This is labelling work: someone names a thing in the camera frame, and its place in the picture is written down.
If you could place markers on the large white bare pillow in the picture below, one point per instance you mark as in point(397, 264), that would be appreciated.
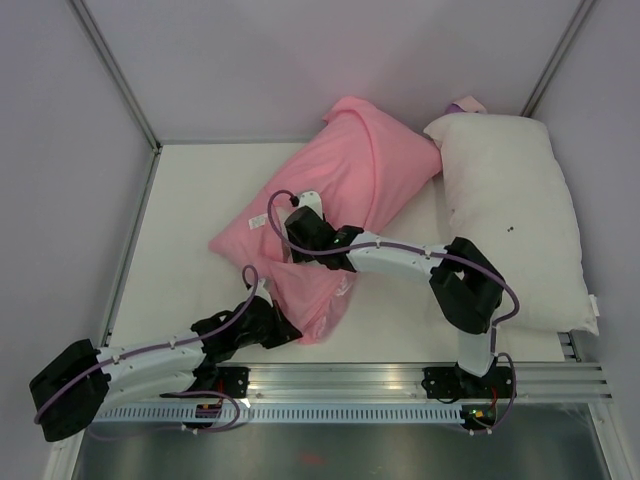
point(505, 192)

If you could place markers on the left aluminium corner post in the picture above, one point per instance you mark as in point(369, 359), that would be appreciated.
point(99, 43)

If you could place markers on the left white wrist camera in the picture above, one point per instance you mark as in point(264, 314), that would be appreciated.
point(263, 290)

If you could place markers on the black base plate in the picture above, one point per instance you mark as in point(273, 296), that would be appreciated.
point(232, 381)
point(451, 383)

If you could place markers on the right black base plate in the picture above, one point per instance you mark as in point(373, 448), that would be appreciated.
point(451, 383)

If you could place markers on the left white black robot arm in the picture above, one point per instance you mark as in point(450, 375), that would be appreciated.
point(83, 381)

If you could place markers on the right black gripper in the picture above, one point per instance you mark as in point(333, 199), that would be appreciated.
point(300, 257)

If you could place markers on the pink pillowcase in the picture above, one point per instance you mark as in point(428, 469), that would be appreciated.
point(366, 166)

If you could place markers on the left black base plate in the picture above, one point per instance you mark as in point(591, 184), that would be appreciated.
point(232, 381)

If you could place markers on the pink purple cloth behind pillow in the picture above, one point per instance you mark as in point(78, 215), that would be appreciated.
point(466, 104)

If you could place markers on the white slotted cable duct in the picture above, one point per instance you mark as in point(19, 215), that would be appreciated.
point(301, 413)

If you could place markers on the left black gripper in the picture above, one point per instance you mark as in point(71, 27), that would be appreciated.
point(284, 331)

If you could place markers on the right aluminium corner post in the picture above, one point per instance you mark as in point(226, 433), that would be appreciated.
point(559, 54)

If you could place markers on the aluminium corner post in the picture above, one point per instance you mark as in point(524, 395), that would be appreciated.
point(559, 54)
point(99, 43)

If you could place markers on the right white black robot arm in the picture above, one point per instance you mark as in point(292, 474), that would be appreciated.
point(466, 286)

